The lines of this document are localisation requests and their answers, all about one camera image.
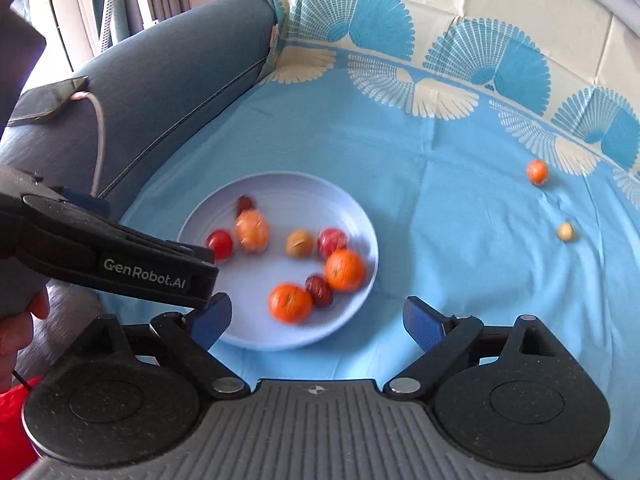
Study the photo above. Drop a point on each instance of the black smartphone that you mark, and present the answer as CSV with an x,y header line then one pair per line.
x,y
45,100

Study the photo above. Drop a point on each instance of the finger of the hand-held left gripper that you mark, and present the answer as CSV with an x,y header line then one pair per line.
x,y
195,255
87,204

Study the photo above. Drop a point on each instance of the dark brown cloth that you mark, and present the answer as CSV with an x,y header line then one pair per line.
x,y
20,45

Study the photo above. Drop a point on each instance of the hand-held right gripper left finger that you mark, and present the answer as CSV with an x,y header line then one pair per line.
x,y
212,322

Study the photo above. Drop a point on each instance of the dark red date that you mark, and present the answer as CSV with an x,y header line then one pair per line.
x,y
318,290
245,204

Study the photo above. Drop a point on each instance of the blue fan-print cloth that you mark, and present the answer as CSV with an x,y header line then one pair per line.
x,y
450,210

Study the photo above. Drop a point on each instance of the tan longan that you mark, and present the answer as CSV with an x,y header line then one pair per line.
x,y
565,231
299,244

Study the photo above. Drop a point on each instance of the small red apple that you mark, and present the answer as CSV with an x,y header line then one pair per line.
x,y
220,244
332,240

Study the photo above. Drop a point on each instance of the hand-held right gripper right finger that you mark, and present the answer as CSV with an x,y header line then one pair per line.
x,y
422,322

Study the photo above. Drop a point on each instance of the person's left hand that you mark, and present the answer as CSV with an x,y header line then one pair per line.
x,y
17,345

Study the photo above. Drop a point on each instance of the pale round plate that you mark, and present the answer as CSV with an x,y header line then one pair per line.
x,y
300,200

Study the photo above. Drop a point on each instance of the orange tangerine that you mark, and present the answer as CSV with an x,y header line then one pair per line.
x,y
538,171
251,230
289,302
344,270

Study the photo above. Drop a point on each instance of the red cloth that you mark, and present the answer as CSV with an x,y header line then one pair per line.
x,y
12,435

